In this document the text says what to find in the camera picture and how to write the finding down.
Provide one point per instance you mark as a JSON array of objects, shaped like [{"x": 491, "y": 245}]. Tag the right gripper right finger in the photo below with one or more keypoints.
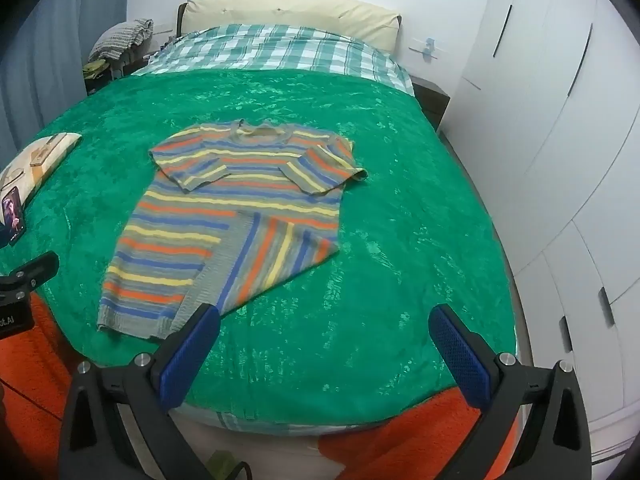
[{"x": 554, "y": 443}]

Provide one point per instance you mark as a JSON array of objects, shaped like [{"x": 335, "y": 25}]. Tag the blue grey curtain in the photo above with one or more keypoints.
[{"x": 41, "y": 67}]

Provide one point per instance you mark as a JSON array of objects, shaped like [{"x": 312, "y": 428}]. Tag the striped knit t-shirt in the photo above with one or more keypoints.
[{"x": 232, "y": 211}]

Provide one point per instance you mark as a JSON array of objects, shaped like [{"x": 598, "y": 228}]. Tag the white wardrobe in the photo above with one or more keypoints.
[{"x": 545, "y": 121}]

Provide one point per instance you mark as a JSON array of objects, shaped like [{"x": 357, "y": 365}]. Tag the black smartphone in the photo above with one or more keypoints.
[{"x": 13, "y": 225}]

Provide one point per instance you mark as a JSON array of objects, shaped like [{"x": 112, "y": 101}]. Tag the green checkered sheet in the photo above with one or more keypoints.
[{"x": 278, "y": 47}]

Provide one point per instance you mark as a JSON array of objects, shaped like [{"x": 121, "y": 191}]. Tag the cream headboard cushion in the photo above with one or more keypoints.
[{"x": 367, "y": 22}]

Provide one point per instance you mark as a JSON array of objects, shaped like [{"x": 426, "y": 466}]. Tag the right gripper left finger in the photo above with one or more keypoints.
[{"x": 94, "y": 443}]

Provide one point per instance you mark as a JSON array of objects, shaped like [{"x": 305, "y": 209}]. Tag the green bedspread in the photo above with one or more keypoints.
[{"x": 345, "y": 343}]

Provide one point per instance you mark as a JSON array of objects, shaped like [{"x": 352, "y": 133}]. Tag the grey clothes pile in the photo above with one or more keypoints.
[{"x": 120, "y": 38}]

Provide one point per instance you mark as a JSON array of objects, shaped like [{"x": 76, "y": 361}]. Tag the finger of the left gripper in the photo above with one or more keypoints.
[{"x": 34, "y": 273}]

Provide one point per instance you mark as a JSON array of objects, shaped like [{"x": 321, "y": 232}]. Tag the wall socket with blue plug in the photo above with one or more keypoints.
[{"x": 426, "y": 48}]

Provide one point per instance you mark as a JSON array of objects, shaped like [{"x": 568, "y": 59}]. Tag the patterned cream pillow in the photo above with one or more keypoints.
[{"x": 35, "y": 163}]

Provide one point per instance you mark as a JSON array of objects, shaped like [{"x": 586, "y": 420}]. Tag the orange rug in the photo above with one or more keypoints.
[{"x": 36, "y": 370}]

